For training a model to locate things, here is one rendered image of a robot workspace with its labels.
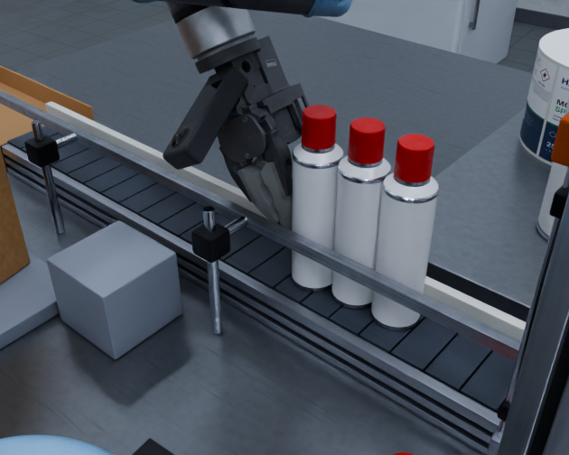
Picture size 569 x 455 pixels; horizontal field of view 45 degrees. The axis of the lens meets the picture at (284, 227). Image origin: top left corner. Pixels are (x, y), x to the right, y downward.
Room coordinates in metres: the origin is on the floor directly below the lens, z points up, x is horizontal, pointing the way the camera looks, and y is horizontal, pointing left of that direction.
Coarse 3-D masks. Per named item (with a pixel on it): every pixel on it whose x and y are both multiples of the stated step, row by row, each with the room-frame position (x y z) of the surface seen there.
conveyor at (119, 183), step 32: (64, 160) 0.88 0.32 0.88; (96, 160) 0.88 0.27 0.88; (128, 192) 0.79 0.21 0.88; (160, 192) 0.79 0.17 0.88; (160, 224) 0.72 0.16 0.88; (192, 224) 0.72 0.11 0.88; (224, 224) 0.72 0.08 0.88; (224, 256) 0.65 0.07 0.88; (256, 256) 0.65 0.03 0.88; (288, 256) 0.65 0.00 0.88; (288, 288) 0.59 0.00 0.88; (352, 320) 0.54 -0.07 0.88; (416, 352) 0.49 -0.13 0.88; (448, 352) 0.49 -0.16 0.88; (480, 352) 0.49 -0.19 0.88; (448, 384) 0.45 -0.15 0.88; (480, 384) 0.45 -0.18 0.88
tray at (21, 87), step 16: (0, 80) 1.27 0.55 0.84; (16, 80) 1.23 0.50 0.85; (32, 80) 1.19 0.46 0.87; (16, 96) 1.21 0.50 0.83; (32, 96) 1.20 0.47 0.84; (48, 96) 1.16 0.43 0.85; (64, 96) 1.13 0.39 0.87; (0, 112) 1.14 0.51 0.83; (16, 112) 1.14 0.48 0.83; (80, 112) 1.10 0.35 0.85; (0, 128) 1.07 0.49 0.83; (16, 128) 1.07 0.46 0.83; (32, 128) 1.07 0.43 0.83; (0, 144) 1.01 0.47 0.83
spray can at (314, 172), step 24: (312, 120) 0.60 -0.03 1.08; (312, 144) 0.60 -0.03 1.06; (336, 144) 0.61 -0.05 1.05; (312, 168) 0.59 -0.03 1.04; (336, 168) 0.59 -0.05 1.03; (312, 192) 0.59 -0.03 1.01; (336, 192) 0.59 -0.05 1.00; (312, 216) 0.59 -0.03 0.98; (312, 240) 0.59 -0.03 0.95; (312, 264) 0.59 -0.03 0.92; (312, 288) 0.59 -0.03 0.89
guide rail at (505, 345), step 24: (0, 96) 0.92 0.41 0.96; (48, 120) 0.85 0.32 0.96; (96, 144) 0.78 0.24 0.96; (144, 168) 0.72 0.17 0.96; (192, 192) 0.67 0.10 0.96; (288, 240) 0.57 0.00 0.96; (336, 264) 0.53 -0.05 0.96; (384, 288) 0.50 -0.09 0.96; (408, 288) 0.49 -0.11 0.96; (432, 312) 0.47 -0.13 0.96; (456, 312) 0.46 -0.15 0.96; (480, 336) 0.43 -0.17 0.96; (504, 336) 0.43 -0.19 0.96
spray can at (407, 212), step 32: (416, 160) 0.53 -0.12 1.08; (384, 192) 0.54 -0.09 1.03; (416, 192) 0.53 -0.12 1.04; (384, 224) 0.54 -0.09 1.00; (416, 224) 0.52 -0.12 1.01; (384, 256) 0.53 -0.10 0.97; (416, 256) 0.52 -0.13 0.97; (416, 288) 0.53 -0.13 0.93; (384, 320) 0.53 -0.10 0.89; (416, 320) 0.53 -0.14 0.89
